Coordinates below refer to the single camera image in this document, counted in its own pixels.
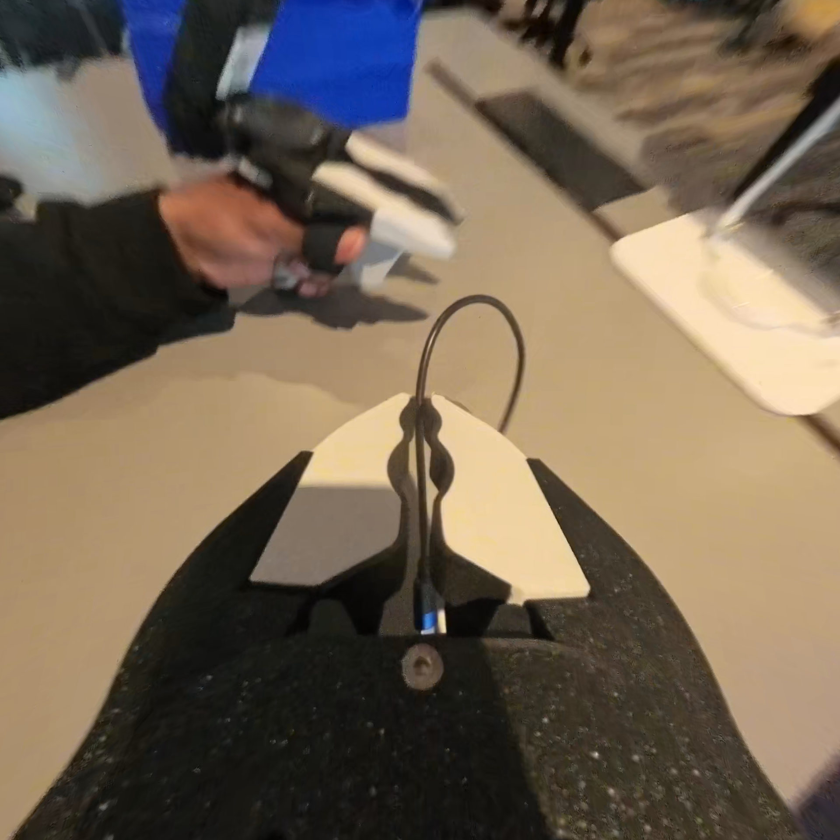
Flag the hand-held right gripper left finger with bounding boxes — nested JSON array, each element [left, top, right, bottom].
[[249, 392, 422, 590]]

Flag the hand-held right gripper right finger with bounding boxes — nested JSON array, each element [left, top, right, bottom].
[[422, 392, 592, 606]]

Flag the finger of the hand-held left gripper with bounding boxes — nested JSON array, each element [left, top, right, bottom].
[[314, 163, 458, 293], [344, 133, 466, 225]]

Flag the black usb cable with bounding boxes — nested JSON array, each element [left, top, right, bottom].
[[412, 294, 526, 639]]

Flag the person's left forearm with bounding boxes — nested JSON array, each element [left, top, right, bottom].
[[0, 189, 237, 421]]

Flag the person's left hand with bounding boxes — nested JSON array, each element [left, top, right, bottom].
[[159, 176, 370, 299]]

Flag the black mat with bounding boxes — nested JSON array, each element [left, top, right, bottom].
[[475, 91, 648, 212]]

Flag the black chair legs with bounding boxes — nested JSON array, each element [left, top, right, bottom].
[[505, 0, 595, 68]]

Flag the white stand base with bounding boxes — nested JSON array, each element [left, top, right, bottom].
[[609, 79, 840, 419]]

